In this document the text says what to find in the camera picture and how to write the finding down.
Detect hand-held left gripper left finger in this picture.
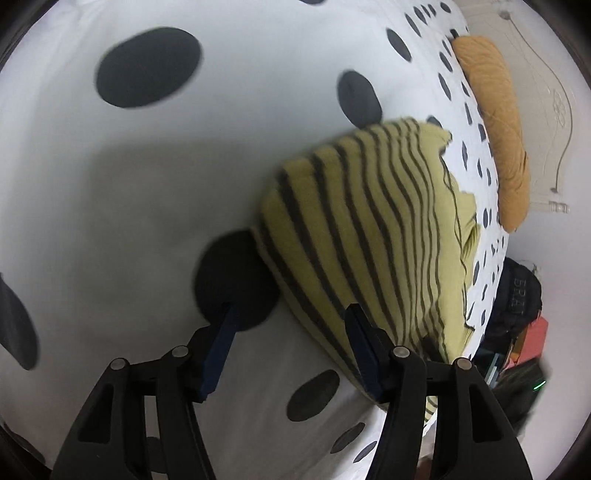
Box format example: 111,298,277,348
48,302,242,480

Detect black device green light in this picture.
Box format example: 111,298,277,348
488,360,551,437

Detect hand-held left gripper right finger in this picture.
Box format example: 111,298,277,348
344,302,532,480

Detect white ornate headboard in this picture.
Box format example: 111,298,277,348
462,0,583,217

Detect white polka dot blanket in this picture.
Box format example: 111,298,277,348
0,0,511,480

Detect black backpack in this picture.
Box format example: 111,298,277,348
478,257,543,365

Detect yellow striped knit sweater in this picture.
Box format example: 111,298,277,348
257,117,484,423

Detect mustard quilted pillow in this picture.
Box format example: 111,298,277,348
451,36,532,233

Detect coral cloth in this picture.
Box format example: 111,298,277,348
512,318,551,366

